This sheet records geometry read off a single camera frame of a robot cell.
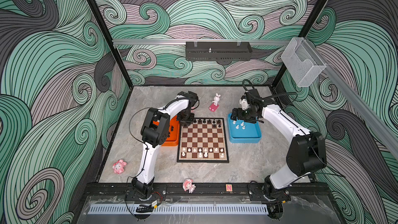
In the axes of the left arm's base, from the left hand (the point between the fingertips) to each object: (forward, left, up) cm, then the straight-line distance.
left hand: (186, 124), depth 95 cm
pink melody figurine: (-34, -3, 0) cm, 34 cm away
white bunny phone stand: (+16, -19, -2) cm, 25 cm away
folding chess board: (-10, -11, -2) cm, 15 cm away
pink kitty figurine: (-26, +33, 0) cm, 43 cm away
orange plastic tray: (-10, +8, -1) cm, 13 cm away
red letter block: (-34, -23, -2) cm, 41 cm away
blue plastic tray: (-4, -34, -2) cm, 34 cm away
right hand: (0, -30, +9) cm, 32 cm away
